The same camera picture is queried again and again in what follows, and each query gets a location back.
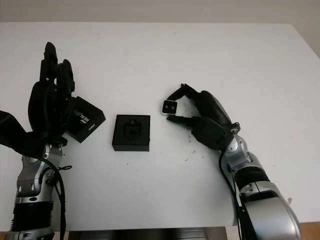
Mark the black RealSense box lid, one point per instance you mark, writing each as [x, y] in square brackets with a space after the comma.
[85, 120]

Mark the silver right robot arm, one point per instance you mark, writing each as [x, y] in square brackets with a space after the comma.
[265, 197]

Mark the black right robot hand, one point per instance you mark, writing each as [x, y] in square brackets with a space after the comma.
[212, 105]

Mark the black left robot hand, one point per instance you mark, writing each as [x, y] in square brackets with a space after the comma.
[45, 105]

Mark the small silver depth camera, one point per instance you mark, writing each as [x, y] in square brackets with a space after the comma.
[169, 107]

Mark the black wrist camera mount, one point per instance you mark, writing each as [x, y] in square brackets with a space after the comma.
[210, 132]
[15, 132]

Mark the dark robot torso panel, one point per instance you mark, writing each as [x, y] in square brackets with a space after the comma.
[150, 233]

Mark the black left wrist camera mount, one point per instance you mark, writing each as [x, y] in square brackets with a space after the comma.
[15, 132]

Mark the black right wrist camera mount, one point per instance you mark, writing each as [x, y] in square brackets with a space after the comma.
[210, 132]

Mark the black camera box base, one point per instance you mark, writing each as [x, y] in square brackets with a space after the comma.
[130, 145]

